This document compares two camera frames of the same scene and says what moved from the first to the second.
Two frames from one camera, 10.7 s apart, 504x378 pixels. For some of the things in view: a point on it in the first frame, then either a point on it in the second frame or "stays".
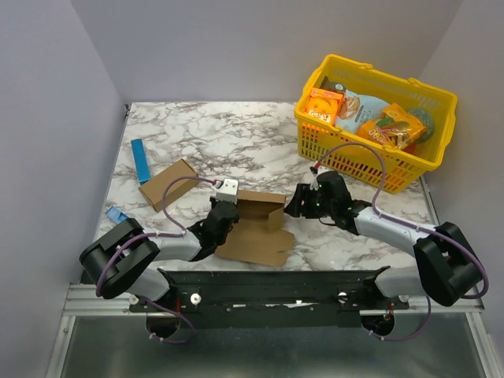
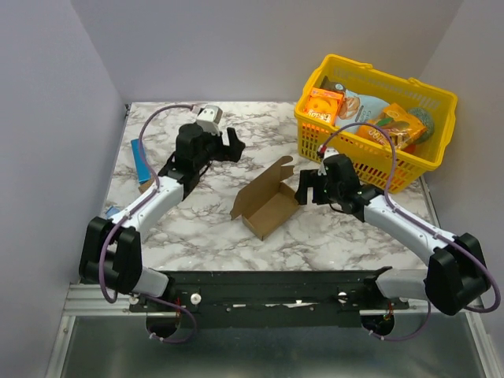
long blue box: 141,161 stays
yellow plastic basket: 342,101 stays
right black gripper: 305,198 -> 313,187
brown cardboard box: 259,234 -> 266,201
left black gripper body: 214,202 -> 212,150
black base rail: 275,301 stays
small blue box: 116,216 stays
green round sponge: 428,120 stays
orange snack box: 322,105 stays
